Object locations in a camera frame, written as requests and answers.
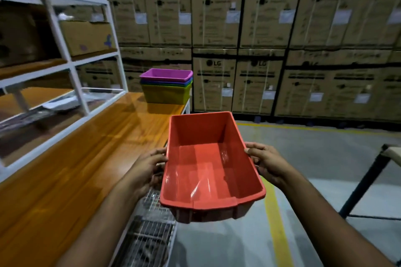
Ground person's left hand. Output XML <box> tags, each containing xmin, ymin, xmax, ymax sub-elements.
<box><xmin>121</xmin><ymin>147</ymin><xmax>169</xmax><ymax>200</ymax></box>

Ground yellow-green plastic bin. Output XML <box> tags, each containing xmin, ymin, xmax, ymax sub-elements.
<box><xmin>141</xmin><ymin>83</ymin><xmax>192</xmax><ymax>105</ymax></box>

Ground dark cardboard box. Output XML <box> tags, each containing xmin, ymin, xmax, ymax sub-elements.
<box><xmin>0</xmin><ymin>3</ymin><xmax>62</xmax><ymax>68</ymax></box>

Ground white papers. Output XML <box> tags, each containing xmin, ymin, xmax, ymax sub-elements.
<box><xmin>42</xmin><ymin>92</ymin><xmax>94</xmax><ymax>111</ymax></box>

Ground blue plastic bin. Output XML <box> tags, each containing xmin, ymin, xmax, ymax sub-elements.
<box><xmin>140</xmin><ymin>78</ymin><xmax>193</xmax><ymax>87</ymax></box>

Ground person's right forearm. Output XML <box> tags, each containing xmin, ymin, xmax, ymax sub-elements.
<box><xmin>276</xmin><ymin>168</ymin><xmax>396</xmax><ymax>267</ymax></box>

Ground wall of large cardboard boxes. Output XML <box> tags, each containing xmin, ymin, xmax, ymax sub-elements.
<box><xmin>57</xmin><ymin>0</ymin><xmax>401</xmax><ymax>124</ymax></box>

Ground white metal shelf rack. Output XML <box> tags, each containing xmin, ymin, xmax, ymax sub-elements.
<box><xmin>0</xmin><ymin>0</ymin><xmax>129</xmax><ymax>183</ymax></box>

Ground person's left forearm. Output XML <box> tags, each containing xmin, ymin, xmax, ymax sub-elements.
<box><xmin>56</xmin><ymin>179</ymin><xmax>148</xmax><ymax>267</ymax></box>

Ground metal wire rack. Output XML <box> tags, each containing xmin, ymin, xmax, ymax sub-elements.
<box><xmin>111</xmin><ymin>182</ymin><xmax>178</xmax><ymax>267</ymax></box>

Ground purple plastic bin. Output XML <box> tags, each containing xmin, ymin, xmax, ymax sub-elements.
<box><xmin>139</xmin><ymin>68</ymin><xmax>194</xmax><ymax>83</ymax></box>

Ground red plastic bin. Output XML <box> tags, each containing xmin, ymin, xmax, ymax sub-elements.
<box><xmin>159</xmin><ymin>111</ymin><xmax>267</xmax><ymax>224</ymax></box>

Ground small cardboard box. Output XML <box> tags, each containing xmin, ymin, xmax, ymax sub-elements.
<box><xmin>59</xmin><ymin>20</ymin><xmax>117</xmax><ymax>57</ymax></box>

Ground person's right hand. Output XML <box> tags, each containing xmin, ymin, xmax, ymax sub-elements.
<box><xmin>244</xmin><ymin>142</ymin><xmax>297</xmax><ymax>188</ymax></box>

